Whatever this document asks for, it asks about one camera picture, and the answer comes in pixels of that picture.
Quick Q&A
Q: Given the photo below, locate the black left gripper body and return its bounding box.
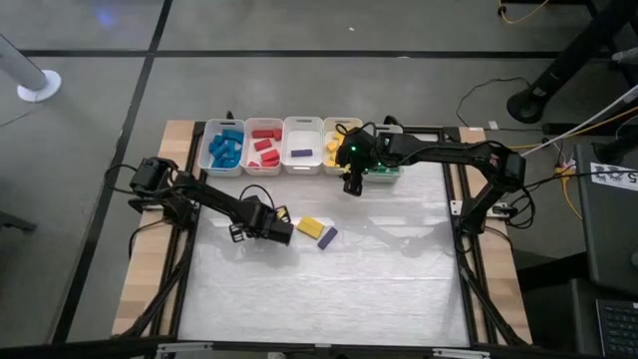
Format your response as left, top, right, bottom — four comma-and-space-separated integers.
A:
241, 196, 296, 246

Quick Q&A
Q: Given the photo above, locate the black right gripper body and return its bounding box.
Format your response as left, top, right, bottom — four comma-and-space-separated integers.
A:
335, 126, 383, 174

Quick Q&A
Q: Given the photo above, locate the white plastic bin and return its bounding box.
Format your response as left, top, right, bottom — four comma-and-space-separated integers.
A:
240, 117, 286, 178
362, 124, 405, 184
281, 116, 325, 177
197, 118, 247, 179
321, 117, 364, 178

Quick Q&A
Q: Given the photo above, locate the long yellow block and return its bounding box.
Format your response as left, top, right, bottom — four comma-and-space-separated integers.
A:
300, 215, 327, 236
296, 219, 323, 241

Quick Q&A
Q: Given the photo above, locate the black stand with round base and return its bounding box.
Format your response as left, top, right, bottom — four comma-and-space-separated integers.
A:
505, 0, 638, 126

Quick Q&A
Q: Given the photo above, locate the black case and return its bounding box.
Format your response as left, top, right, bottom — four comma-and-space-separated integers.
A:
574, 143, 638, 296

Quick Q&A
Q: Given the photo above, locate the white printed label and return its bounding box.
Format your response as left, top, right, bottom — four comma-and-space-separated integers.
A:
589, 162, 638, 193

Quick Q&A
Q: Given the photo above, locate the white pole with round base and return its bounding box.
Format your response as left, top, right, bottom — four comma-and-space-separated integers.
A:
0, 33, 64, 104

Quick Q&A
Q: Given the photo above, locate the black keyboard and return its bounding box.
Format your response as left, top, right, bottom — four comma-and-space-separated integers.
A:
595, 297, 638, 358

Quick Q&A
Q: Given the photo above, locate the black aluminium table frame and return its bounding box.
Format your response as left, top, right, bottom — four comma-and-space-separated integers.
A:
112, 119, 534, 359

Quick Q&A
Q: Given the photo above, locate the yellow floor cable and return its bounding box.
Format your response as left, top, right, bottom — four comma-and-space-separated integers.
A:
496, 0, 550, 26

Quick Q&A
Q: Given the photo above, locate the white cable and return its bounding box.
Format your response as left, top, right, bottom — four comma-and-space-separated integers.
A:
497, 83, 638, 169

